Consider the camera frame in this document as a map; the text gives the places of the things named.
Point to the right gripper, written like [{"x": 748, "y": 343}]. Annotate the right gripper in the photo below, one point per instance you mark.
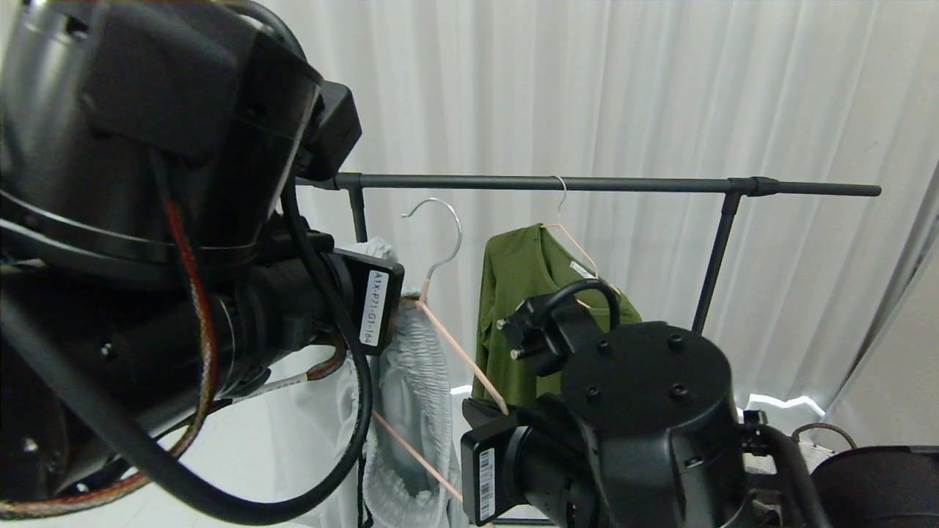
[{"x": 535, "y": 477}]

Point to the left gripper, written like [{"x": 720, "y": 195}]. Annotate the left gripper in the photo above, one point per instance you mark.
[{"x": 293, "y": 315}]

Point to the pale grey shorts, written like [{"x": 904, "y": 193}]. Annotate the pale grey shorts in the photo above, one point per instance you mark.
[{"x": 418, "y": 381}]

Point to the pink clothes hanger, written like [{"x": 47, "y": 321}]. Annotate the pink clothes hanger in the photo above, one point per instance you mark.
[
  {"x": 579, "y": 253},
  {"x": 462, "y": 356}
]

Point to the green printed shirt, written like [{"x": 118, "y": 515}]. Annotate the green printed shirt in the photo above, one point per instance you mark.
[{"x": 513, "y": 293}]

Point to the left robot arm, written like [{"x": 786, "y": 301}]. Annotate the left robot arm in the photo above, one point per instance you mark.
[{"x": 147, "y": 110}]

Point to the white laundry basket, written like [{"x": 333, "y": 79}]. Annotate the white laundry basket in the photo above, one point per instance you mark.
[{"x": 818, "y": 455}]

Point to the black clothes rack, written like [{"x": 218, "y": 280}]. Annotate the black clothes rack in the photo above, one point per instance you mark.
[{"x": 587, "y": 183}]

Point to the white curtain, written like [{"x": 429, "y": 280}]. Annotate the white curtain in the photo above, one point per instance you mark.
[{"x": 660, "y": 88}]

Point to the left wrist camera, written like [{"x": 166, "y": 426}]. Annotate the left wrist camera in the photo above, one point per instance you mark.
[{"x": 334, "y": 125}]

